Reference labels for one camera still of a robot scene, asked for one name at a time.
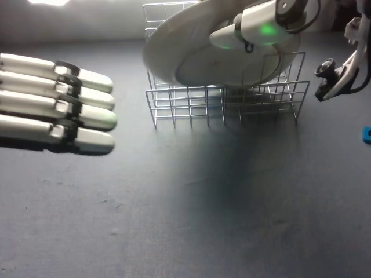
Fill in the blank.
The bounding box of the silver wire dish rack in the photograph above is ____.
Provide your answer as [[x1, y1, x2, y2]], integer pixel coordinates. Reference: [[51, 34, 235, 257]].
[[143, 2, 311, 130]]

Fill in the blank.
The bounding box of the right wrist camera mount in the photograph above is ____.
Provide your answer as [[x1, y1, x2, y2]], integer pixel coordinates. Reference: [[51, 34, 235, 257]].
[[314, 57, 356, 102]]

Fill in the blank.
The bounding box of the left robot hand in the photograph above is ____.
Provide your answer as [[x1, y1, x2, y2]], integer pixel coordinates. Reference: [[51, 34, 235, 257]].
[[0, 53, 118, 156]]

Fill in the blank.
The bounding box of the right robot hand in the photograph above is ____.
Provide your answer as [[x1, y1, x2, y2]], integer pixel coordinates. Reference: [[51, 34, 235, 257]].
[[209, 0, 322, 56]]

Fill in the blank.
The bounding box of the white plate with dark rim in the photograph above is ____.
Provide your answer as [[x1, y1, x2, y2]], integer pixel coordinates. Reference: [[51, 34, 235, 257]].
[[142, 0, 301, 88]]

